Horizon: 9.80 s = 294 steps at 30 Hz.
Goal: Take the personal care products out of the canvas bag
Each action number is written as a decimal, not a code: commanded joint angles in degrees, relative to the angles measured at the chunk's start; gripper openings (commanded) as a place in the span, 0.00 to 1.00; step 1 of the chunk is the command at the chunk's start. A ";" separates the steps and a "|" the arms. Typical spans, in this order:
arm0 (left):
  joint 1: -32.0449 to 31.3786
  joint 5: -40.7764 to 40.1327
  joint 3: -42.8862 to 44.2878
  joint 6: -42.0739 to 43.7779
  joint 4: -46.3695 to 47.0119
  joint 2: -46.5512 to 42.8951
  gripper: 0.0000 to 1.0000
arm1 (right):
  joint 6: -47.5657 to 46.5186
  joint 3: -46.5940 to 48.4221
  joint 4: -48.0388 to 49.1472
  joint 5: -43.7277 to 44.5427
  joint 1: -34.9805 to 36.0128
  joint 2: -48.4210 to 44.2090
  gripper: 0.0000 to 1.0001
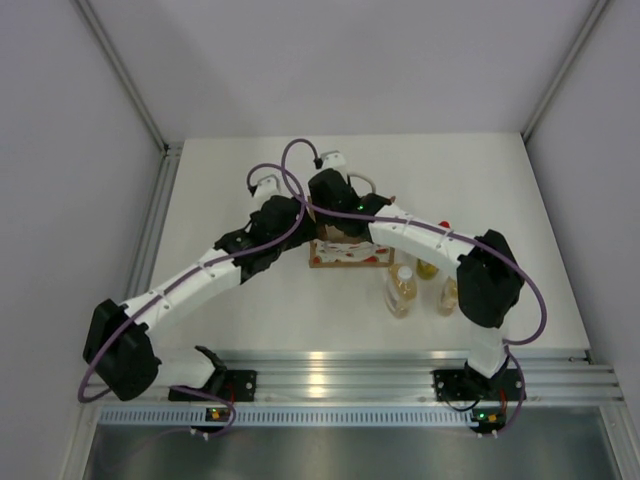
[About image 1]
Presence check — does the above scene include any burlap watermelon canvas bag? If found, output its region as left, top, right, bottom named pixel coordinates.
left=307, top=172, right=397, bottom=270

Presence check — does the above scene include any amber bottle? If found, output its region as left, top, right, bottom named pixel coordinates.
left=437, top=277, right=459, bottom=317
left=384, top=263, right=417, bottom=318

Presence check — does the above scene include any yellow bottle with red cap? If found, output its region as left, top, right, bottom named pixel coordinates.
left=417, top=219, right=451, bottom=282

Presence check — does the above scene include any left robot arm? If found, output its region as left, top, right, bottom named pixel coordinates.
left=83, top=195, right=315, bottom=401

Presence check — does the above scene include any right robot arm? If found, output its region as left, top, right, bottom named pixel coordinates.
left=308, top=169, right=524, bottom=397

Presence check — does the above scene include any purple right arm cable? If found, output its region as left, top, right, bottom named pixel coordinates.
left=281, top=138, right=549, bottom=439

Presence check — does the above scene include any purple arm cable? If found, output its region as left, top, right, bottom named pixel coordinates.
left=77, top=163, right=306, bottom=441
left=281, top=138, right=549, bottom=439

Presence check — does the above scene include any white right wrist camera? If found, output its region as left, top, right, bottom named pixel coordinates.
left=313, top=151, right=347, bottom=174

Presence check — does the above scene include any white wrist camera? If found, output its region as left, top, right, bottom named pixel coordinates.
left=249, top=175, right=281, bottom=202
left=313, top=151, right=347, bottom=174

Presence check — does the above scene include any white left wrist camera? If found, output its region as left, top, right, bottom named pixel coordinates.
left=249, top=175, right=281, bottom=202

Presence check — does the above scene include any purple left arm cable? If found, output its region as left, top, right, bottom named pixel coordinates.
left=77, top=163, right=306, bottom=441

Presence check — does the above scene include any left aluminium frame post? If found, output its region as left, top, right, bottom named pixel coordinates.
left=71, top=0, right=183, bottom=162

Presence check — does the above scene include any aluminium frame post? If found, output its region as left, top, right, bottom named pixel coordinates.
left=520, top=0, right=614, bottom=145
left=71, top=0, right=183, bottom=162

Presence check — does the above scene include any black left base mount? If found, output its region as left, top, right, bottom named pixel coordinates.
left=168, top=369, right=258, bottom=403

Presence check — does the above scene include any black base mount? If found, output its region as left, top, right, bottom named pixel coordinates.
left=432, top=368, right=524, bottom=403
left=168, top=369, right=258, bottom=403

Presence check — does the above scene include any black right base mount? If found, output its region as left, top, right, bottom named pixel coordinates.
left=432, top=368, right=524, bottom=403

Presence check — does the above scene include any slotted grey cable duct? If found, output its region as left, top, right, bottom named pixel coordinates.
left=99, top=406, right=478, bottom=427

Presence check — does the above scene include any aluminium mounting rail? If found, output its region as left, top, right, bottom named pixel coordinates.
left=79, top=349, right=626, bottom=409

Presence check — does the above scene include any right aluminium frame post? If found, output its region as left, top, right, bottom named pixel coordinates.
left=520, top=0, right=614, bottom=145

